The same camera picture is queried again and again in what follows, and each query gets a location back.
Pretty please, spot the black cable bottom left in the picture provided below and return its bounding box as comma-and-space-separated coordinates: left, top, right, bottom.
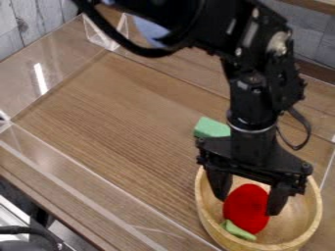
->
0, 225, 43, 251

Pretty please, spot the green foam block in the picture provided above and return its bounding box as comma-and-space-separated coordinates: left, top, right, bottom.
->
194, 117, 232, 138

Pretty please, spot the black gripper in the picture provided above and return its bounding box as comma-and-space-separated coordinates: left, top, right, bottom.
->
194, 124, 313, 216

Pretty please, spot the black metal bracket bottom left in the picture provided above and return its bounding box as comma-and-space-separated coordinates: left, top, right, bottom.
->
30, 217, 77, 251

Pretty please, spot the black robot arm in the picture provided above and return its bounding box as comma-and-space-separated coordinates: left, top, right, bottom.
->
73, 0, 313, 216

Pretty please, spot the red plush fruit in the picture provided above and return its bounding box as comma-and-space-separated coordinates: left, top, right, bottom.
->
224, 183, 270, 234

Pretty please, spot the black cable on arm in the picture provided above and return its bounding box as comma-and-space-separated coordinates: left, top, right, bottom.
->
276, 106, 314, 152

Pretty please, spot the wooden bowl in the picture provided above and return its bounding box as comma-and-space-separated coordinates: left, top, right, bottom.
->
196, 168, 324, 251

